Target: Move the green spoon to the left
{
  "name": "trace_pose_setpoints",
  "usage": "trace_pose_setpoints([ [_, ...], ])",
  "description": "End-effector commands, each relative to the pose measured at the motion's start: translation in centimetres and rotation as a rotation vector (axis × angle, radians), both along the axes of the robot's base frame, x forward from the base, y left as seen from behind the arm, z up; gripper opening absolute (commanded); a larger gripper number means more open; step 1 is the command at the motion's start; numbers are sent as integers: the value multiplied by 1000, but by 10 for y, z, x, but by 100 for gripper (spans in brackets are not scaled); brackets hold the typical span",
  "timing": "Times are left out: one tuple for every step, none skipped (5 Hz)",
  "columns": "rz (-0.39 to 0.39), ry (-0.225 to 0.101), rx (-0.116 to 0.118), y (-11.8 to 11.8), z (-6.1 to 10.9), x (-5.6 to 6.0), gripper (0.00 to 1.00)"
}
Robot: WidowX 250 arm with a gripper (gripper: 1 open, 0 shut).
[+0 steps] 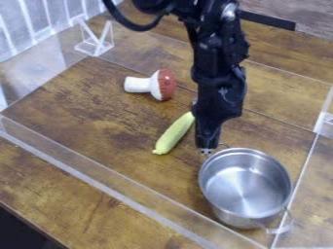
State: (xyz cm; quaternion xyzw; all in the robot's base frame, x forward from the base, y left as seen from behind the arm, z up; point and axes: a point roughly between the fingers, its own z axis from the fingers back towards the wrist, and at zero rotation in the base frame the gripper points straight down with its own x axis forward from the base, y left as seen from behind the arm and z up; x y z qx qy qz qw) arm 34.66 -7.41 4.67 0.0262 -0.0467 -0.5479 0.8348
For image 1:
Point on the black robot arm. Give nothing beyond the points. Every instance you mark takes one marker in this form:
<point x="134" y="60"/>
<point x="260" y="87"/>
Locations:
<point x="212" y="22"/>

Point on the clear acrylic triangle bracket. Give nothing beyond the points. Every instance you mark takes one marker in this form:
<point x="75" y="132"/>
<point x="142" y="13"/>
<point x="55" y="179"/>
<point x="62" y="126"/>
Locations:
<point x="93" y="45"/>

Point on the clear acrylic enclosure panel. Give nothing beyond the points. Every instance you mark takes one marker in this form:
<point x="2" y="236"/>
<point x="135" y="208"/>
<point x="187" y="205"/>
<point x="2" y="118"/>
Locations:
<point x="78" y="170"/>

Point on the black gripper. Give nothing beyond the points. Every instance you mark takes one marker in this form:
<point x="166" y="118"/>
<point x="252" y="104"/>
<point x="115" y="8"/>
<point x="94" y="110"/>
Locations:
<point x="221" y="82"/>

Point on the stainless steel pot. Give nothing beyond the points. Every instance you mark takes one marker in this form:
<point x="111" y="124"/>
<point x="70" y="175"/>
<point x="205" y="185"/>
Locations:
<point x="248" y="187"/>

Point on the toy mushroom brown cap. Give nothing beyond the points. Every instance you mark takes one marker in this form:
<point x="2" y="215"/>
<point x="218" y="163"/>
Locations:
<point x="161" y="84"/>

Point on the black bar on table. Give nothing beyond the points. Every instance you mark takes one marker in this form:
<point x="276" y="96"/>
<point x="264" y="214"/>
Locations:
<point x="270" y="21"/>

